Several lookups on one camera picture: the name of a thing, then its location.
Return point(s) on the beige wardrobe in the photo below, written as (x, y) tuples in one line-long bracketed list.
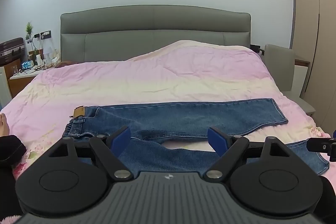
[(317, 29)]

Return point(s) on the dark brown suitcase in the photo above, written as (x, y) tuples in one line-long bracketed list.
[(11, 49)]

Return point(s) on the blue tissue box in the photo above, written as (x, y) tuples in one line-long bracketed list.
[(26, 65)]

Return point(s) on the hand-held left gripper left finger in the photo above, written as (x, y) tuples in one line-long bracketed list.
[(122, 138)]

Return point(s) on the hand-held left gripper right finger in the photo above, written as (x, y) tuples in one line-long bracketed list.
[(216, 139)]

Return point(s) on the brown top desk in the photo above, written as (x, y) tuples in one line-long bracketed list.
[(301, 66)]

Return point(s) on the person's black trouser leg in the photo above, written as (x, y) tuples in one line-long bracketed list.
[(10, 150)]

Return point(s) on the pink and cream blanket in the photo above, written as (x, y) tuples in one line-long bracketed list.
[(157, 77)]

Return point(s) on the grey upholstered headboard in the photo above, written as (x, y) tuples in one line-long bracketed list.
[(152, 29)]

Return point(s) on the black wall power outlet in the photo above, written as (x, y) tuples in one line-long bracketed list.
[(43, 34)]

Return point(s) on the blue denim pants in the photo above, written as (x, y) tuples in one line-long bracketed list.
[(183, 119)]

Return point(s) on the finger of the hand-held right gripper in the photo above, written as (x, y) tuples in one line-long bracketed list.
[(319, 144)]

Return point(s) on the wooden nightstand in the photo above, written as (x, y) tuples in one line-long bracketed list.
[(22, 83)]

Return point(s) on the small green potted plant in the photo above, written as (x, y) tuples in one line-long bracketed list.
[(29, 29)]

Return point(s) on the person's bare foot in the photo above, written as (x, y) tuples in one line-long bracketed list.
[(4, 124)]

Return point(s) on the grey chair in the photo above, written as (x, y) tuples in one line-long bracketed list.
[(281, 71)]

